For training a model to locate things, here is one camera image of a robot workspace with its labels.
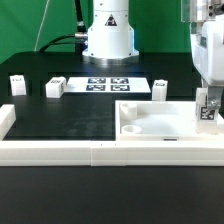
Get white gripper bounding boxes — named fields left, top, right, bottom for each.
left=190, top=21, right=224, bottom=109

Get white square tabletop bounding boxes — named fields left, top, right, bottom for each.
left=115, top=100, right=224, bottom=141

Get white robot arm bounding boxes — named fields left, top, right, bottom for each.
left=82, top=0, right=224, bottom=109

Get white marker sheet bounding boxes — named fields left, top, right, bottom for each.
left=65, top=77, right=151, bottom=93

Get white U-shaped fence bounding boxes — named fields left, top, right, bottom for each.
left=0, top=104, right=224, bottom=166

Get black cables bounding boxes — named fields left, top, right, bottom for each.
left=39, top=0, right=90, bottom=54

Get white cord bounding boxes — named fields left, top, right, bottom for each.
left=33, top=0, right=52, bottom=53

